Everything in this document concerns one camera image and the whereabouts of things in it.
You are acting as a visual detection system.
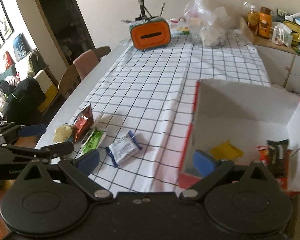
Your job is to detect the green snack packet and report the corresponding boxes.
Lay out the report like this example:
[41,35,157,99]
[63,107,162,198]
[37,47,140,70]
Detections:
[81,128,107,155]

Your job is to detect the pale yellow snack packet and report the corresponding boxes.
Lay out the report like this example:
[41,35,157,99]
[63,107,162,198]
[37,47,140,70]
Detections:
[52,123,72,143]

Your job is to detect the dark red foil snack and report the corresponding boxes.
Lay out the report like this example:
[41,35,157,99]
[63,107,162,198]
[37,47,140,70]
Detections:
[72,105,94,143]

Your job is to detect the white blue snack packet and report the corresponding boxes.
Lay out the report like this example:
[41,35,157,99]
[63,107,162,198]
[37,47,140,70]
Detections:
[106,131,142,167]

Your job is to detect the red snack packet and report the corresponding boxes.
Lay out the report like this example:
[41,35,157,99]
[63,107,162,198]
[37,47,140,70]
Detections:
[257,146,269,167]

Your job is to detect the black snack packet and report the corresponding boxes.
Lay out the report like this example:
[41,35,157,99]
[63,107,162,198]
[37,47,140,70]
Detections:
[267,139,289,178]

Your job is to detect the red white cardboard box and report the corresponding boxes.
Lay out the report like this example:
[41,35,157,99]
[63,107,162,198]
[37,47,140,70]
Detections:
[178,79,300,192]

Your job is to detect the checkered white tablecloth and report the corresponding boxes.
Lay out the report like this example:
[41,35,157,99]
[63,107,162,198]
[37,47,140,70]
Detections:
[80,29,270,193]

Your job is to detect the wooden chair pink cushion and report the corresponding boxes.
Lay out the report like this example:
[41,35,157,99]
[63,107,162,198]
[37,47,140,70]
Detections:
[58,46,111,99]

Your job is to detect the white sideboard cabinet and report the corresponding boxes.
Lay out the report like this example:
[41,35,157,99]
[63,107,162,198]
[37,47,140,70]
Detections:
[239,17,300,98]

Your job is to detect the clear plastic bag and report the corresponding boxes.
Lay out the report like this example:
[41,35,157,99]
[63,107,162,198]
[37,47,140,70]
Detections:
[184,0,231,48]

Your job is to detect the orange teal tissue box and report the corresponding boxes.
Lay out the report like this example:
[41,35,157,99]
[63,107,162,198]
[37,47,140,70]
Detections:
[129,16,171,50]

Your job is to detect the orange thermos bottle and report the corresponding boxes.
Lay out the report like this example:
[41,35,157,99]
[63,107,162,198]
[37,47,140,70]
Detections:
[258,7,273,39]

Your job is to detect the amber liquid bottle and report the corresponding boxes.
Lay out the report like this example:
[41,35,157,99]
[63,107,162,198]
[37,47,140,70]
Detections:
[244,2,259,35]

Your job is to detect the yellow tissue box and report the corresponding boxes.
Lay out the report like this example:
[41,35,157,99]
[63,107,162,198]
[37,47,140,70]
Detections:
[283,20,300,43]

